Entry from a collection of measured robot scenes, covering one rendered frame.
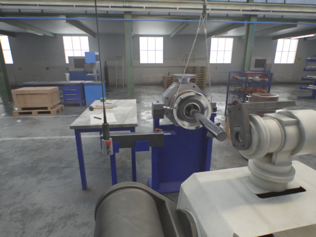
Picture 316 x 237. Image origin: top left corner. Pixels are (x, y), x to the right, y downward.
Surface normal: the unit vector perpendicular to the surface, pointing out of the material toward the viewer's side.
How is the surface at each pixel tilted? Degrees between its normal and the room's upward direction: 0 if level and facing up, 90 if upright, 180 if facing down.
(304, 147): 104
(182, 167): 90
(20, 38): 90
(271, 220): 0
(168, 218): 50
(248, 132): 67
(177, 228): 40
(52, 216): 0
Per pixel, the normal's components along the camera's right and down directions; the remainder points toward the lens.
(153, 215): 0.73, -0.68
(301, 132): -0.98, 0.06
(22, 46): 0.10, 0.29
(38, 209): 0.00, -0.96
